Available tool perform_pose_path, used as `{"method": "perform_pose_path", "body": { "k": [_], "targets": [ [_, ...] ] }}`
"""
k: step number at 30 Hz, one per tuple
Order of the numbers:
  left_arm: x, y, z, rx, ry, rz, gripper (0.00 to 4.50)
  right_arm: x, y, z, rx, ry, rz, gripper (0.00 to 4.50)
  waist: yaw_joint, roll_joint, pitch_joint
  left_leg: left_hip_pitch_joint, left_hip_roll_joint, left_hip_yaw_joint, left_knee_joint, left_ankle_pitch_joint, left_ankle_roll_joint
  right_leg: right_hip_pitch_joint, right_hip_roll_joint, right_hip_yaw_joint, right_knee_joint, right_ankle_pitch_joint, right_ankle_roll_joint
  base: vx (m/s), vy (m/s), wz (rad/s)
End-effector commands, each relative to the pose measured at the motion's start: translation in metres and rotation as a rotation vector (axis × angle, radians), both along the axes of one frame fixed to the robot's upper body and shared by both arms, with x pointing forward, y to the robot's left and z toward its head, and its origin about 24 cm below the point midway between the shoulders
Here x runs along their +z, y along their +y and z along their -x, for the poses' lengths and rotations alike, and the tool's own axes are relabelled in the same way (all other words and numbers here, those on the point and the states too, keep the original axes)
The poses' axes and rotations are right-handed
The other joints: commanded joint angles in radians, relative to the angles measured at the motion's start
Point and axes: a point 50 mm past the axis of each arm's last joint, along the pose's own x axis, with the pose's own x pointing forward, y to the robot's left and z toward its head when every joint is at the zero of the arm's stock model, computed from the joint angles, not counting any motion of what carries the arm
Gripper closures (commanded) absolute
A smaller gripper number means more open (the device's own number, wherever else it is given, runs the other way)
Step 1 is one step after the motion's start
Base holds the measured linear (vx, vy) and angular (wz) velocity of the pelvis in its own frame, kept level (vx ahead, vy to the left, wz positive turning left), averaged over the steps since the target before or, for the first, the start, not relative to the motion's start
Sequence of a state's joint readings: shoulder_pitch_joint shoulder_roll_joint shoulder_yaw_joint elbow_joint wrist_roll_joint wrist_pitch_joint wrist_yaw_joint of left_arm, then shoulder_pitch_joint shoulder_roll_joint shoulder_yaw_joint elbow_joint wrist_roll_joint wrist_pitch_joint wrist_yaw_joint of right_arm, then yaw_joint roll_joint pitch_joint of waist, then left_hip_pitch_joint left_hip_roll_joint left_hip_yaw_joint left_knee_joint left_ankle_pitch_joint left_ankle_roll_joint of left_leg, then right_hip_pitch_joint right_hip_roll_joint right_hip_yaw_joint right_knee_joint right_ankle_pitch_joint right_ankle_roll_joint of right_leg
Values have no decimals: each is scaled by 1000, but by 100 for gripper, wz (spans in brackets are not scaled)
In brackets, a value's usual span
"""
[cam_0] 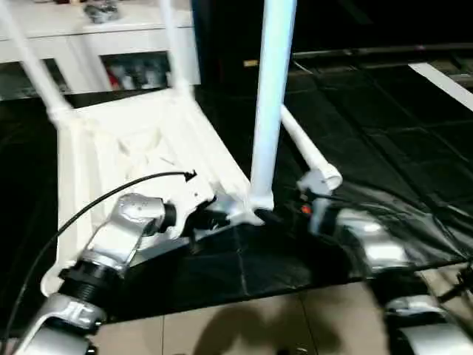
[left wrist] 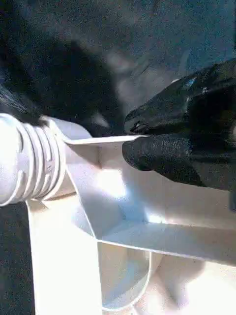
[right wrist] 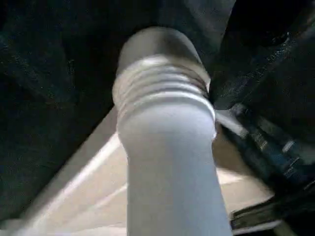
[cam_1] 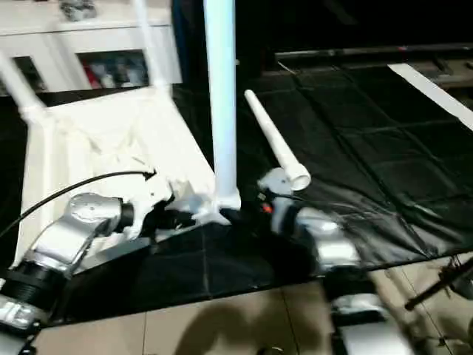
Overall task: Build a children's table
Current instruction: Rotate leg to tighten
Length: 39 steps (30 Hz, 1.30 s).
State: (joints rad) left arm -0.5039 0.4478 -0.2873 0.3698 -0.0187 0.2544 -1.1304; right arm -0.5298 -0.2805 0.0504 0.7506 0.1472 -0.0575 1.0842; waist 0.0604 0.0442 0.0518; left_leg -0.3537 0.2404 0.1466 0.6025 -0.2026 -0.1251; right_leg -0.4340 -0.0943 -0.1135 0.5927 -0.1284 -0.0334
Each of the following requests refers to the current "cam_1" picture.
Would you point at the white plastic table leg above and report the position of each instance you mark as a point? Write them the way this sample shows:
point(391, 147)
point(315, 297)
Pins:
point(151, 48)
point(273, 133)
point(223, 111)
point(20, 88)

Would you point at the white plastic table top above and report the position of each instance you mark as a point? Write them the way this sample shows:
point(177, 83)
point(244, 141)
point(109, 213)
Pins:
point(111, 129)

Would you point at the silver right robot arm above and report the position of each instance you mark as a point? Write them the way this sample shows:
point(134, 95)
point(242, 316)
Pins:
point(332, 251)

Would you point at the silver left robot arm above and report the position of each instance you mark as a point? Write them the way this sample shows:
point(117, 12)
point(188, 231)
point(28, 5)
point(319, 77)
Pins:
point(85, 211)

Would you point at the black work mat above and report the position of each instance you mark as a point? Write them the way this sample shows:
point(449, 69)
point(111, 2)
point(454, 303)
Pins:
point(369, 129)

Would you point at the black tripod stand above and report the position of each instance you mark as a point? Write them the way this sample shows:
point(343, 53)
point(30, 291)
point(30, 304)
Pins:
point(425, 294)

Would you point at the white glass-door cabinet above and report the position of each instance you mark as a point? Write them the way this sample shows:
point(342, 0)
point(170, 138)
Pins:
point(92, 37)

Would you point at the white flat strip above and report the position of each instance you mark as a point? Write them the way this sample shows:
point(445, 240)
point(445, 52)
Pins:
point(432, 90)

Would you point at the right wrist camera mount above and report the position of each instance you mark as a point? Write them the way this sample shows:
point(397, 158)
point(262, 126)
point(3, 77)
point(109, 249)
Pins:
point(277, 181)

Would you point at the black metal rail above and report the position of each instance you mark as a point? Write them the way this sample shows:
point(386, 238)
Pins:
point(369, 51)

